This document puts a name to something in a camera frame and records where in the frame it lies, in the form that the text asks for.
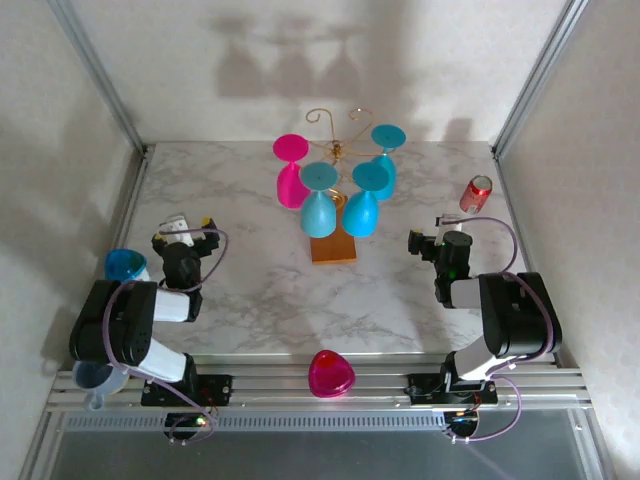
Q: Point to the blue plastic wine glass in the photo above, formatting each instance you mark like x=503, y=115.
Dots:
x=360, y=215
x=387, y=135

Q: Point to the light teal plastic wine glass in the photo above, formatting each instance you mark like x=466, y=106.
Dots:
x=317, y=216

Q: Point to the pink plastic wine glass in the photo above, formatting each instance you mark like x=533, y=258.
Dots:
x=290, y=146

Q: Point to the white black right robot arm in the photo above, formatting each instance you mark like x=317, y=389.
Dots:
x=515, y=310

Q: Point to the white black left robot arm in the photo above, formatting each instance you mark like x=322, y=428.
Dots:
x=165, y=306

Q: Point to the blue translucent bowl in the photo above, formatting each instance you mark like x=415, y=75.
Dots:
x=122, y=265

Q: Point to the red soda can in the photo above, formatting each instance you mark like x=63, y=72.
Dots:
x=476, y=197

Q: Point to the grey blue measuring cup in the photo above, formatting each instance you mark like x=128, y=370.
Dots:
x=95, y=382

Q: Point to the black controller board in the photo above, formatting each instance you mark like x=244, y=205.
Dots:
x=187, y=422
x=462, y=422

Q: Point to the magenta translucent heart bowl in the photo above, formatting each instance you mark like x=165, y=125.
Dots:
x=330, y=375

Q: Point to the grey metal panel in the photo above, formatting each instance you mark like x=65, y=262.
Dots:
x=325, y=456

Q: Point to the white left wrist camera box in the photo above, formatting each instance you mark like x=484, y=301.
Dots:
x=176, y=227

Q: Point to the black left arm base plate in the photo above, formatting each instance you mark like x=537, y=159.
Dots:
x=215, y=390

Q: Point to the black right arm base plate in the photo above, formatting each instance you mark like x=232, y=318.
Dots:
x=425, y=390

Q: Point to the aluminium frame rails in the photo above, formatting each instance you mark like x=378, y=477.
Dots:
x=280, y=385

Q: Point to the aluminium frame post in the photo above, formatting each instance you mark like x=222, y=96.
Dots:
x=539, y=75
x=100, y=75

